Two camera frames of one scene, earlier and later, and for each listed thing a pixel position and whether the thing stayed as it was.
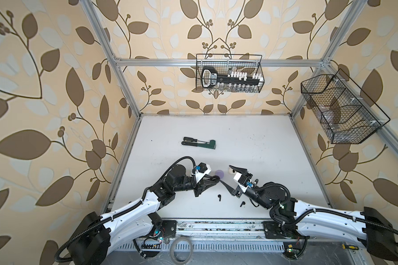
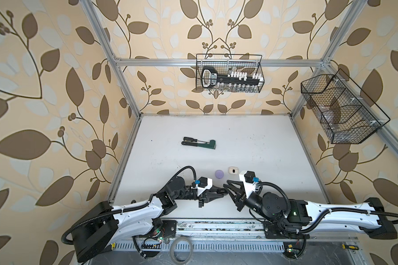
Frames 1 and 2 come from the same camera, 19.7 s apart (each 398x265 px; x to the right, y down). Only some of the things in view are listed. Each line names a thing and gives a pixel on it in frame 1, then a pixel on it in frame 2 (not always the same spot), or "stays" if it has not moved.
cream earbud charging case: (231, 172) stays
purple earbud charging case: (220, 173) stays
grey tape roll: (172, 247) stays
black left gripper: (199, 187) -> (207, 199)
